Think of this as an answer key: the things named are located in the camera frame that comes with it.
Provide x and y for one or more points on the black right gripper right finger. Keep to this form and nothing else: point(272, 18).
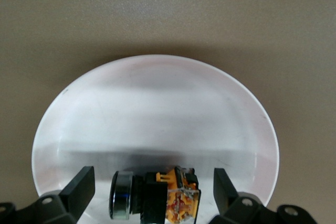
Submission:
point(225, 195)

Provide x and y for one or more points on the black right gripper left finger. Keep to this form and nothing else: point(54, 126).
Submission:
point(78, 190)

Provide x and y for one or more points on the orange push button switch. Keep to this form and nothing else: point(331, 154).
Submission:
point(155, 195)

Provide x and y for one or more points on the pale pink round plate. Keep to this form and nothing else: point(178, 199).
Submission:
point(157, 116)

